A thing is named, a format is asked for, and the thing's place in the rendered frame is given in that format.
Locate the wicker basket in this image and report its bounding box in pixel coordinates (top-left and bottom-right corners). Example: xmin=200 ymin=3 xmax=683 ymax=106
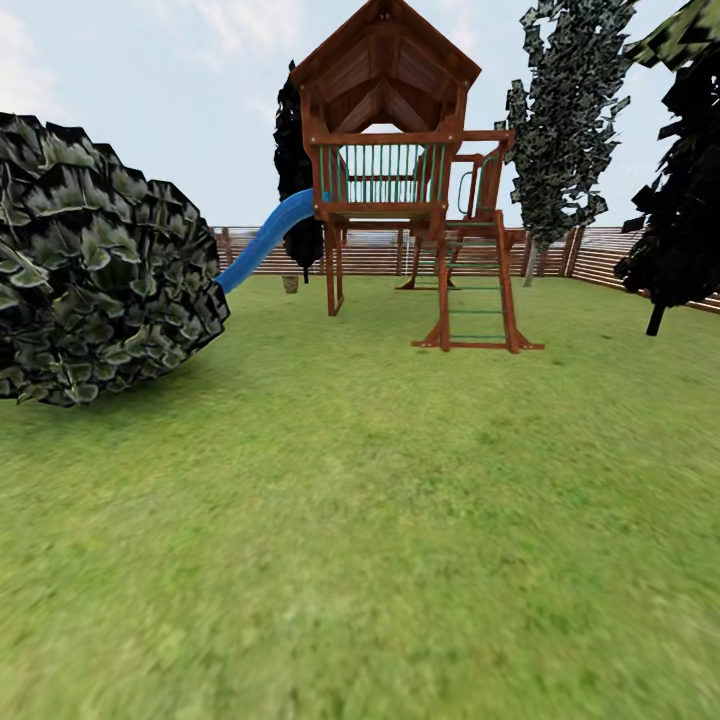
xmin=283 ymin=273 xmax=299 ymax=293

